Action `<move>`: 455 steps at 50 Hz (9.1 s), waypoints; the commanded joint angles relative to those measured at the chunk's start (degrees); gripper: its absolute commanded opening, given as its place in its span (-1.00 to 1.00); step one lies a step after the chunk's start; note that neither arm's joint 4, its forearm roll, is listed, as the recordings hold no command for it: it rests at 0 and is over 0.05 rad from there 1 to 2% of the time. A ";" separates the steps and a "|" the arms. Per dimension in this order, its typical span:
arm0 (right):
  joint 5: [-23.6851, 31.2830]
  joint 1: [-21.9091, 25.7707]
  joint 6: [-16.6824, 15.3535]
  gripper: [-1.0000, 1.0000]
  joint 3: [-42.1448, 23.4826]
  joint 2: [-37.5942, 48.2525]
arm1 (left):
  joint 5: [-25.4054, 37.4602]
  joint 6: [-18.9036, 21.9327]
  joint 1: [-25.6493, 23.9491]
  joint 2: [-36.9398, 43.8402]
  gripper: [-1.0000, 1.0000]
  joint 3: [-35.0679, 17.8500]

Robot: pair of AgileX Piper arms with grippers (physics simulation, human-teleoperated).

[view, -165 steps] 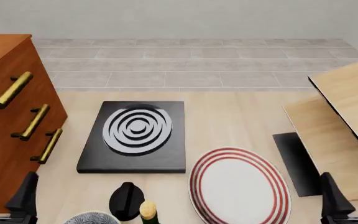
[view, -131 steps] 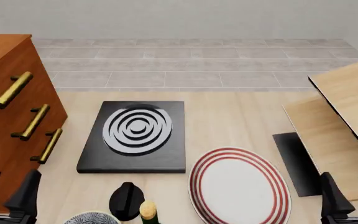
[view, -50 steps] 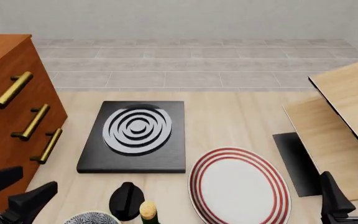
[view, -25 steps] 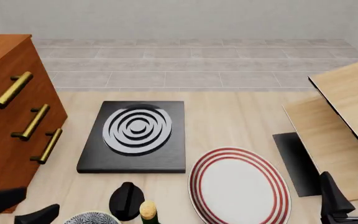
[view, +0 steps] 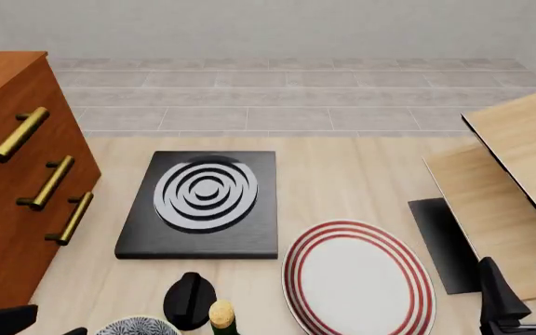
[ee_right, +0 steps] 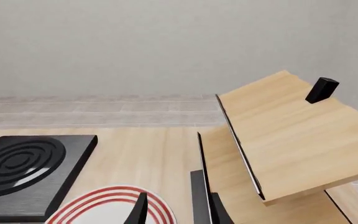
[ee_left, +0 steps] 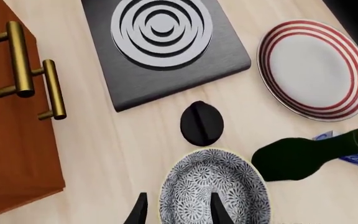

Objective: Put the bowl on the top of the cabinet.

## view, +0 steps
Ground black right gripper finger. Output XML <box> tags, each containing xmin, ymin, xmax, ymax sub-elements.
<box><xmin>476</xmin><ymin>256</ymin><xmax>532</xmax><ymax>327</ymax></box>

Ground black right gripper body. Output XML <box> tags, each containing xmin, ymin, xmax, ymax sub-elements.
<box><xmin>479</xmin><ymin>318</ymin><xmax>536</xmax><ymax>335</ymax></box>

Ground patterned black and white bowl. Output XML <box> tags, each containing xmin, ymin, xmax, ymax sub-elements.
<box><xmin>94</xmin><ymin>315</ymin><xmax>183</xmax><ymax>335</ymax></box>

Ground wooden cabinet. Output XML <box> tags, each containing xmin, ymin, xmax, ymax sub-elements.
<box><xmin>0</xmin><ymin>50</ymin><xmax>102</xmax><ymax>312</ymax></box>

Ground pale wooden rack, black base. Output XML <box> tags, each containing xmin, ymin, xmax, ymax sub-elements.
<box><xmin>407</xmin><ymin>86</ymin><xmax>536</xmax><ymax>302</ymax></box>

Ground round black stove knob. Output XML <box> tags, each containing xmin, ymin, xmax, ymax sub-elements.
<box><xmin>163</xmin><ymin>271</ymin><xmax>218</xmax><ymax>332</ymax></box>

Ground white plate with red rings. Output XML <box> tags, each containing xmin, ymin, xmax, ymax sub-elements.
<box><xmin>280</xmin><ymin>218</ymin><xmax>437</xmax><ymax>335</ymax></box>

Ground dark bottle with cork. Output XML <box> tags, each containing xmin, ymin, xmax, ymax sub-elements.
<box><xmin>208</xmin><ymin>299</ymin><xmax>236</xmax><ymax>335</ymax></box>

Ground flat black stove plate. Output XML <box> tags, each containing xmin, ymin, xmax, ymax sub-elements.
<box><xmin>114</xmin><ymin>150</ymin><xmax>280</xmax><ymax>261</ymax></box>

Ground long brass drawer handle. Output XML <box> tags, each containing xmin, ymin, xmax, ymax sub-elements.
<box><xmin>44</xmin><ymin>191</ymin><xmax>95</xmax><ymax>247</ymax></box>
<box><xmin>15</xmin><ymin>154</ymin><xmax>76</xmax><ymax>212</ymax></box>
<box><xmin>0</xmin><ymin>106</ymin><xmax>50</xmax><ymax>165</ymax></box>

